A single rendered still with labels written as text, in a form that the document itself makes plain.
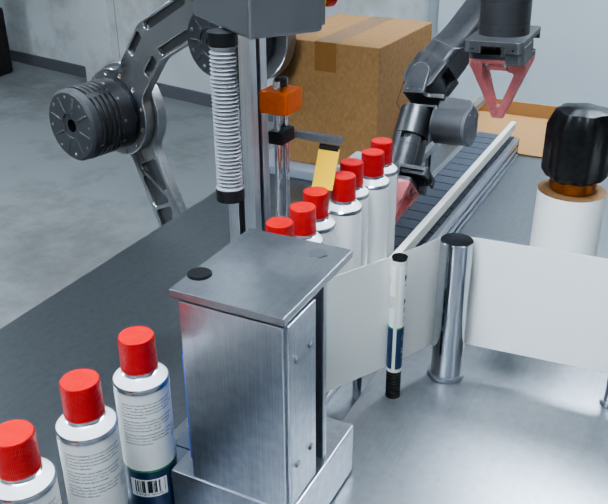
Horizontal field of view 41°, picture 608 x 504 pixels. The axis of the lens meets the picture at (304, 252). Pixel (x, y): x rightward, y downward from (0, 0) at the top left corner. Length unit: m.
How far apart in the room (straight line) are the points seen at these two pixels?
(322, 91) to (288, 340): 1.12
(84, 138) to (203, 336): 1.35
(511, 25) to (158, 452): 0.58
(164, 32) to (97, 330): 0.86
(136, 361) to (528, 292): 0.47
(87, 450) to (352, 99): 1.14
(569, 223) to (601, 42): 2.74
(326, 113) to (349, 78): 0.10
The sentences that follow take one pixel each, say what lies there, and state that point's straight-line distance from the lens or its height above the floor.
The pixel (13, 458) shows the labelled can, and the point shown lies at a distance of 0.65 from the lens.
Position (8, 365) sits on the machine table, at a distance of 1.21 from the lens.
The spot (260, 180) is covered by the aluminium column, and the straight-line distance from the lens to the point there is 1.15.
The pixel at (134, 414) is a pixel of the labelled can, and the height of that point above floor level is 1.02.
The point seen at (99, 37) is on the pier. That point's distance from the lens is 5.73.
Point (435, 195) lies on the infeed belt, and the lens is 1.56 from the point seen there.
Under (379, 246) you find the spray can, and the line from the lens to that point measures 1.20.
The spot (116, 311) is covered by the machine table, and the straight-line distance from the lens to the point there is 1.29.
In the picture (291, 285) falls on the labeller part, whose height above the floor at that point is 1.14.
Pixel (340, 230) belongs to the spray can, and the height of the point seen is 1.02.
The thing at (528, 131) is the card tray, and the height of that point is 0.83.
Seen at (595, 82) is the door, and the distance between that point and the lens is 3.84.
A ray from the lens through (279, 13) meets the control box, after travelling 0.92.
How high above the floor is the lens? 1.47
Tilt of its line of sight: 27 degrees down
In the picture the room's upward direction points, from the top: straight up
